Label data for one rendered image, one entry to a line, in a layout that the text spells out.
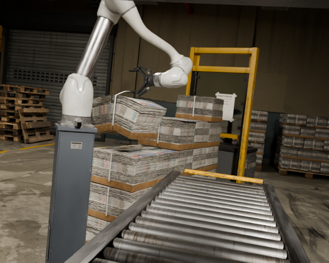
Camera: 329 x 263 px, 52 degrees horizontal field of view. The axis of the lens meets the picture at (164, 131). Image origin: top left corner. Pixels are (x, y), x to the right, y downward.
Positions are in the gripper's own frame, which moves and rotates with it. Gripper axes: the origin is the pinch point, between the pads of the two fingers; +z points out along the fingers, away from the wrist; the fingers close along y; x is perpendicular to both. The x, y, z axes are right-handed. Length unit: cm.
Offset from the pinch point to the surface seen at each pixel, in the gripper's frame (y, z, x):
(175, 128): 30, -9, 46
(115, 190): 72, 0, -10
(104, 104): 16.4, 10.6, -13.1
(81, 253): 59, -84, -123
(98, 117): 24.9, 14.1, -13.7
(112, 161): 53, 5, -10
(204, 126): 27, -12, 93
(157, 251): 60, -95, -108
